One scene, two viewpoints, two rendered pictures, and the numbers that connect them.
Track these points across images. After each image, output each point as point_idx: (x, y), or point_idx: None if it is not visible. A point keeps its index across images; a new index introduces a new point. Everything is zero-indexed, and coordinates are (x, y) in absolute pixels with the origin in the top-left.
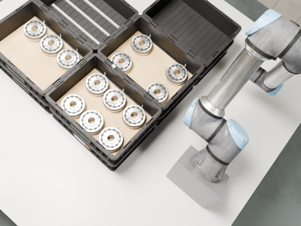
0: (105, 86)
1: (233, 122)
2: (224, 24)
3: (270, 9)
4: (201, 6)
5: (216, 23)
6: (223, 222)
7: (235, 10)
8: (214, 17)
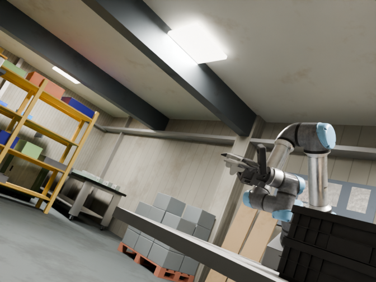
0: None
1: (297, 204)
2: (313, 226)
3: (328, 123)
4: (365, 239)
5: (324, 238)
6: (257, 262)
7: (262, 274)
8: (333, 233)
